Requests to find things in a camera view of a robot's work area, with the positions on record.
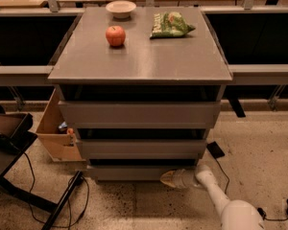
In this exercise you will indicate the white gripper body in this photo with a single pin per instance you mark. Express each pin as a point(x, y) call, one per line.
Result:
point(181, 178)

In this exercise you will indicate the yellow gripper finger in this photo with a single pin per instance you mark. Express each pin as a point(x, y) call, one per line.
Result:
point(168, 183)
point(167, 175)

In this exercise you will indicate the grey bottom drawer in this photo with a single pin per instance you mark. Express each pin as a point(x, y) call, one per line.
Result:
point(135, 169)

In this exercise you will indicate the grey drawer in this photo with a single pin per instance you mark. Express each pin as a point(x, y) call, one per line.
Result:
point(140, 115)
point(141, 149)
point(135, 169)

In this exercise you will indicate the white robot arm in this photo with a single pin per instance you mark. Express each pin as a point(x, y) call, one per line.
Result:
point(234, 214)

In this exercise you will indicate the grey middle drawer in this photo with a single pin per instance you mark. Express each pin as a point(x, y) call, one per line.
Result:
point(141, 149)

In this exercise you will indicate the grey drawer cabinet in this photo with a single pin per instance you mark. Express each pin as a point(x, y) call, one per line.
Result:
point(89, 40)

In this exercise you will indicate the grey top drawer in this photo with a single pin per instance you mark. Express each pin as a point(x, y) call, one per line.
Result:
point(140, 115)

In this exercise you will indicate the black power adapter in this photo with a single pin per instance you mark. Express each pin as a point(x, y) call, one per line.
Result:
point(215, 150)

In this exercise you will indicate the cardboard box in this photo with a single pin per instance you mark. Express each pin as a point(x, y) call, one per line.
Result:
point(60, 145)

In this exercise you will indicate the red apple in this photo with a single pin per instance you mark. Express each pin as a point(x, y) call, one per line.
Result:
point(115, 36)

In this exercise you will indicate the green chip bag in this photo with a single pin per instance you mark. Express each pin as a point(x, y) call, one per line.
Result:
point(170, 24)

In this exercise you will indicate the brown bag on desk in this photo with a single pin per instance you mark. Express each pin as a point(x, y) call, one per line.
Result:
point(13, 127)

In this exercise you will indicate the white bowl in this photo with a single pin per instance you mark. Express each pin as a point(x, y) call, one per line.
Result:
point(121, 9)

